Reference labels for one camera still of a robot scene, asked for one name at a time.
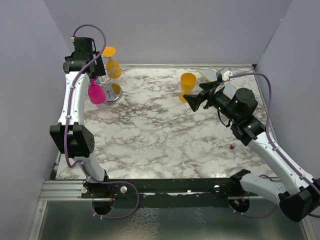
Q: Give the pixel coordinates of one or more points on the pink wine glass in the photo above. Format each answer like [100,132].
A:
[96,93]

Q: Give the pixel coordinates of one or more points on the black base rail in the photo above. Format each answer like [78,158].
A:
[163,193]

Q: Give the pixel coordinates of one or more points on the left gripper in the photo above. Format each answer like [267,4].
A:
[98,69]

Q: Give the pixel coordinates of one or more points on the chrome wine glass rack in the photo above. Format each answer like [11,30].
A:
[113,91]

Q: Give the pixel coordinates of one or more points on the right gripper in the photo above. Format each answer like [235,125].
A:
[195,100]

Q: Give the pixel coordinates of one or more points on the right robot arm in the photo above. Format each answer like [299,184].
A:
[297,193]

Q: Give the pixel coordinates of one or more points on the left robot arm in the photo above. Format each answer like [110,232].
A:
[70,134]

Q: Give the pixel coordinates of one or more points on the yellow framed tablet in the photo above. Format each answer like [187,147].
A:
[227,88]

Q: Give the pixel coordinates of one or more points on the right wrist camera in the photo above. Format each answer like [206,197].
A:
[223,75]

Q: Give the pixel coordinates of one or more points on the yellow wine glass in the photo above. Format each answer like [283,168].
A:
[187,83]
[113,69]

